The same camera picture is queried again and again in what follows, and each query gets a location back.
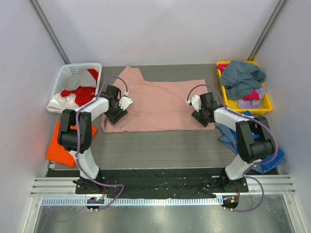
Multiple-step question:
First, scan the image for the pink printed t shirt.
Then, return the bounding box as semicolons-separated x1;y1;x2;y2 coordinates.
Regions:
101;67;215;133

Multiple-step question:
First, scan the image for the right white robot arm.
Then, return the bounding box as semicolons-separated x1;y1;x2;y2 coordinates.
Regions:
187;92;278;192

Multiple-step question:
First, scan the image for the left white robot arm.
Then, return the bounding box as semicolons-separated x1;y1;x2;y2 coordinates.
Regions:
57;85;133;194

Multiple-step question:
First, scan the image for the blue checkered shirt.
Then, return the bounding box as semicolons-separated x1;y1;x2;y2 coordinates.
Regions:
216;122;286;173

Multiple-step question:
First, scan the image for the red cloth in basket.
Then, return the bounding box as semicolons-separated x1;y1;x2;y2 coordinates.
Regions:
61;69;99;106

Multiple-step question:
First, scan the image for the grey cloth in basket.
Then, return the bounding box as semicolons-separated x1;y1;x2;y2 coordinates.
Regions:
62;69;97;91

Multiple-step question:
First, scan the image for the grey blue t shirt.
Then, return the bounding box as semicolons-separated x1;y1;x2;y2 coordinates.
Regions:
220;60;267;100

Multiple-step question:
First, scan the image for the lilac cloth in bin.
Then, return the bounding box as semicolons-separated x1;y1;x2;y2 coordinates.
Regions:
236;87;266;109

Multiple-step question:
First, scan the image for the magenta cloth in bin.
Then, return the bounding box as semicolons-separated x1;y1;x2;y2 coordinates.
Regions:
217;64;264;102

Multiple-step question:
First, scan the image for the white cloth in basket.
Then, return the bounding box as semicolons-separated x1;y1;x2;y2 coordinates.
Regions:
46;93;79;113

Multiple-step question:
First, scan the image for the yellow plastic bin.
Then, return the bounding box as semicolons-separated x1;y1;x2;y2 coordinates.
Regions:
216;61;273;115

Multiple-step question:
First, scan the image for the white plastic basket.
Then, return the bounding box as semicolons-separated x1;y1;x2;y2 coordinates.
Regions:
49;63;102;101

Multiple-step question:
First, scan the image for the orange folded t shirt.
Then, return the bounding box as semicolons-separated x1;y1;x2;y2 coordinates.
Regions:
45;120;98;167

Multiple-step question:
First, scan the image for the blue folded t shirt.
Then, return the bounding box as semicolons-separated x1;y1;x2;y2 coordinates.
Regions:
252;149;285;174

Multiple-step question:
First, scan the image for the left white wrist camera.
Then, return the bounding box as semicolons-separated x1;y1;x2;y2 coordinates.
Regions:
119;92;133;111

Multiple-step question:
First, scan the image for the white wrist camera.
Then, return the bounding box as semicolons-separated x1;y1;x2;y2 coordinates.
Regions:
119;92;133;111
186;95;202;112

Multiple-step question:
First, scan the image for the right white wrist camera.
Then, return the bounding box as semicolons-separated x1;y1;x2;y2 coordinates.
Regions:
186;95;202;112

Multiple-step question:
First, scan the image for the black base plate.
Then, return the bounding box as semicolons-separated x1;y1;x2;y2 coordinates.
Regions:
47;166;250;199

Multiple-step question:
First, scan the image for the white slotted cable duct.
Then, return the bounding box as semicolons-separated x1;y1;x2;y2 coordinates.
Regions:
41;196;223;206

